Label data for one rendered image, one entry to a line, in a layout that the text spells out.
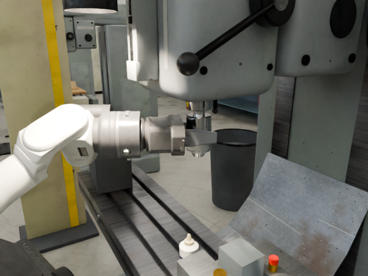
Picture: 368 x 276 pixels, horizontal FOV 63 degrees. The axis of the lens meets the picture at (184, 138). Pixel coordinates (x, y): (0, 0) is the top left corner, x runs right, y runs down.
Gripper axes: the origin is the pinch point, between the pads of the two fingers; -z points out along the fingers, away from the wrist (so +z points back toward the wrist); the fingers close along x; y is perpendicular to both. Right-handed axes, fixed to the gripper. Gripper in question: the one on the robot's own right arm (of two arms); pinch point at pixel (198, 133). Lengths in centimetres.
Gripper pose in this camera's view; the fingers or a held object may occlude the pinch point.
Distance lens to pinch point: 58.0
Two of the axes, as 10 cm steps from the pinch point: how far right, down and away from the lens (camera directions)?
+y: -0.1, 9.5, 3.0
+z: -10.0, 0.2, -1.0
